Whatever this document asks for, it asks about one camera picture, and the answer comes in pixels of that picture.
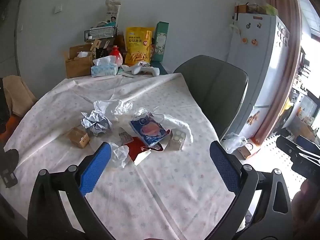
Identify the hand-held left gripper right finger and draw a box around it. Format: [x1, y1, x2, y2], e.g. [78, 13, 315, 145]
[206, 140, 293, 240]

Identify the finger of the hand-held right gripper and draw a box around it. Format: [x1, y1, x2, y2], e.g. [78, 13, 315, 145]
[296, 135, 320, 153]
[276, 135, 300, 158]

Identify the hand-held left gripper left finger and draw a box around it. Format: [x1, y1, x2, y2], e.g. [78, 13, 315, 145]
[27, 142, 113, 240]

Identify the white tissue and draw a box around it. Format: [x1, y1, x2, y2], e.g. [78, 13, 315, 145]
[108, 142, 130, 168]

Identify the small cardboard box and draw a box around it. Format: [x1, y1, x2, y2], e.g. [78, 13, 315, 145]
[67, 127, 91, 149]

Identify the small printed label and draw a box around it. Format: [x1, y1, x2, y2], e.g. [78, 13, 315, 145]
[119, 127, 133, 145]

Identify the blue-grey paper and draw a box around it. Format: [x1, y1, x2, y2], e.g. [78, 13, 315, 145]
[81, 110, 113, 137]

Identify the red paper bag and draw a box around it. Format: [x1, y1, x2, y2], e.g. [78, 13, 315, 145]
[124, 136, 165, 166]

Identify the white dotted box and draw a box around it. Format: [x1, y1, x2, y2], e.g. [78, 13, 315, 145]
[166, 128, 187, 152]

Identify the twisted white plastic bag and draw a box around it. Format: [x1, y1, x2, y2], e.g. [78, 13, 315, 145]
[154, 114, 194, 143]

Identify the blue snack packet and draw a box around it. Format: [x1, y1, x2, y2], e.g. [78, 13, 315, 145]
[129, 112, 170, 147]

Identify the person's right hand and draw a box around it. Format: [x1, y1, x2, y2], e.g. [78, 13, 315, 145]
[292, 180, 320, 230]

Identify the clear plastic bag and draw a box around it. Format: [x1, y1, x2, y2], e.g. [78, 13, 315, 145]
[222, 132, 248, 153]

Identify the cluttered storage shelf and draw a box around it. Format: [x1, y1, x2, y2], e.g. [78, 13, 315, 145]
[287, 44, 320, 140]

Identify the crumpled white paper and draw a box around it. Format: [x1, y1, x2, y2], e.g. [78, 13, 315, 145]
[93, 99, 133, 122]

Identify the clear plastic wrap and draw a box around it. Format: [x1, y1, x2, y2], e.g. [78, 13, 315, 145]
[132, 107, 150, 120]

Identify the grey padded chair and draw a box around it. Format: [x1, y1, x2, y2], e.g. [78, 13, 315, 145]
[173, 55, 249, 140]

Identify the white refrigerator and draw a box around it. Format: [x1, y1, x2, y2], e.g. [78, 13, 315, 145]
[226, 14, 292, 145]

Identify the white dotted tablecloth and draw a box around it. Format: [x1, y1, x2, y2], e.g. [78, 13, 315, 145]
[4, 73, 237, 240]

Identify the light blue tissue box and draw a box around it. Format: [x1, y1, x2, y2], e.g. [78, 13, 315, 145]
[91, 56, 118, 77]

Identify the open cardboard box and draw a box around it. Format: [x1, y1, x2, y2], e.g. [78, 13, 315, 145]
[64, 44, 97, 79]

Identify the tan cloth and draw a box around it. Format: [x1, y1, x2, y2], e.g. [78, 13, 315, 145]
[2, 75, 38, 117]

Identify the white game controller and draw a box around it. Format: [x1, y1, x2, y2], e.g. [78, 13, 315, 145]
[121, 61, 160, 77]

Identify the red bottle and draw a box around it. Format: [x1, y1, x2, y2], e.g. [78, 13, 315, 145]
[109, 45, 123, 67]

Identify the black stick holder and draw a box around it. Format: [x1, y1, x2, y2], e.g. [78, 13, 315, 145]
[95, 40, 110, 58]

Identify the dark brown box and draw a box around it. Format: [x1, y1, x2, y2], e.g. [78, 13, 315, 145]
[114, 34, 127, 53]

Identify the yellow snack bag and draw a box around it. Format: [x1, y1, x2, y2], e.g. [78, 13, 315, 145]
[124, 27, 153, 65]

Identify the tall green box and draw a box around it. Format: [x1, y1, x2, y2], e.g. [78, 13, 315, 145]
[151, 22, 170, 62]

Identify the tall white carton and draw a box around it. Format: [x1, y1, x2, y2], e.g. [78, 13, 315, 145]
[105, 0, 122, 28]

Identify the black wire basket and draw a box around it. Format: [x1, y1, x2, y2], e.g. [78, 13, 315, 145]
[84, 26, 118, 43]

